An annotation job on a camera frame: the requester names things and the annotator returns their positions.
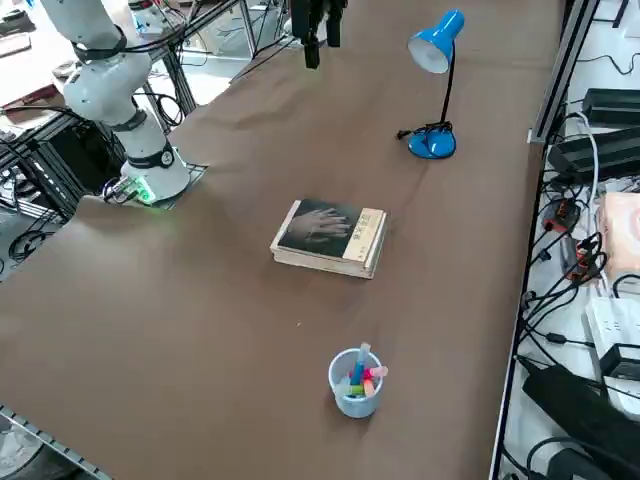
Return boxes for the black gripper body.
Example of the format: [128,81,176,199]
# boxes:
[291,0,349,44]

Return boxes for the dark cover book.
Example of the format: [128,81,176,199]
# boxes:
[269,198,389,269]

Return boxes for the blue desk lamp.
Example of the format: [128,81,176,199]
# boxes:
[405,8,466,161]

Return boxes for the large black box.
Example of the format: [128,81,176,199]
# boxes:
[547,127,640,184]

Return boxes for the red and black plug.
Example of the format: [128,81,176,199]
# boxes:
[542,199,581,232]

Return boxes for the red and black clip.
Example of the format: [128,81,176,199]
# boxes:
[564,237,609,281]

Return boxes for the pale tissue packet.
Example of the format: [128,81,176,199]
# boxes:
[597,192,640,281]

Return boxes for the translucent plastic pen cup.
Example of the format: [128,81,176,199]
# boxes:
[328,348,385,419]

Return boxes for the white power strip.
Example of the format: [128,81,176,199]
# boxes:
[584,297,640,361]

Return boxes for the long black power strip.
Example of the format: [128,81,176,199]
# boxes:
[522,364,640,454]

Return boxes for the small black adapter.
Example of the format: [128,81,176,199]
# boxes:
[599,343,640,381]

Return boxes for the aluminium frame rack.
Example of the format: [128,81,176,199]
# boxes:
[0,0,251,221]

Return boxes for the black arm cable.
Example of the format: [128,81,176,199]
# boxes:
[72,0,251,59]

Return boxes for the aluminium frame rail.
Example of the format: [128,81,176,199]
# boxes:
[528,0,601,145]

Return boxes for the white cable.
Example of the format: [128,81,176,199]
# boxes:
[574,112,601,206]

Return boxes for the grey table edge rail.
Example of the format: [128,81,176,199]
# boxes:
[0,404,109,480]

